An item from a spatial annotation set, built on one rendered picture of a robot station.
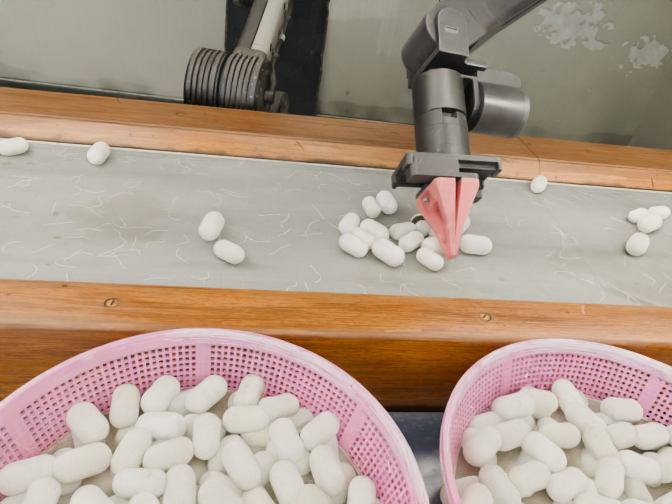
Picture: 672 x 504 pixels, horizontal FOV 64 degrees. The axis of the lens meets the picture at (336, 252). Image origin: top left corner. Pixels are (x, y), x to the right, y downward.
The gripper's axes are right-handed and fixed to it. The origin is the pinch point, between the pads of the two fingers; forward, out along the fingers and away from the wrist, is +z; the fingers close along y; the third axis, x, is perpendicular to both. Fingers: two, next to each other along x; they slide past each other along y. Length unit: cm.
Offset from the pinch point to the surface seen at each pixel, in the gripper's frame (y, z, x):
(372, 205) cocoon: -6.6, -6.8, 5.8
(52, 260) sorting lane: -37.6, 2.2, 0.2
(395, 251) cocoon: -6.0, 0.5, -0.3
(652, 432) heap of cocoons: 9.9, 17.6, -11.7
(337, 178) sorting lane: -9.2, -13.3, 13.2
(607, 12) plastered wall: 138, -156, 129
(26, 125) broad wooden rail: -48, -19, 15
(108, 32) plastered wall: -83, -148, 165
